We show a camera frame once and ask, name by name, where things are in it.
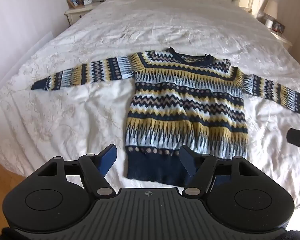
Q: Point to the bed with cream embroidered bedspread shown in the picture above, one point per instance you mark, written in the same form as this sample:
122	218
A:
165	25

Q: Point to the white base table lamp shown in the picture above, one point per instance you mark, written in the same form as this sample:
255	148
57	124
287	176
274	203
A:
270	10

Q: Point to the wooden photo frame blue picture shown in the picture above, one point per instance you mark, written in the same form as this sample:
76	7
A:
73	2

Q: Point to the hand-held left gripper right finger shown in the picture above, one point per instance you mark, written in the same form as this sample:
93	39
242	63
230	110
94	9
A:
187	160

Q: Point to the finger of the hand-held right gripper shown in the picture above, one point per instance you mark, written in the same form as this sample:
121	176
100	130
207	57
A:
296	137

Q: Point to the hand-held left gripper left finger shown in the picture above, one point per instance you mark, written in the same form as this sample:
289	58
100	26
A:
107	160

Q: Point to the navy yellow patterned knit sweater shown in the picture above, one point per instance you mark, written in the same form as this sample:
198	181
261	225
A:
185	100

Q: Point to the dark photo frame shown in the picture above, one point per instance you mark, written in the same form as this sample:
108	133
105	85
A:
278	26

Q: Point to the small white desk clock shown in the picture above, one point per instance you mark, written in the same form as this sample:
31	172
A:
87	1

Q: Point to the cream nightstand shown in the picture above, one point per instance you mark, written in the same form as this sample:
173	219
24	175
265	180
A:
281	36
76	13

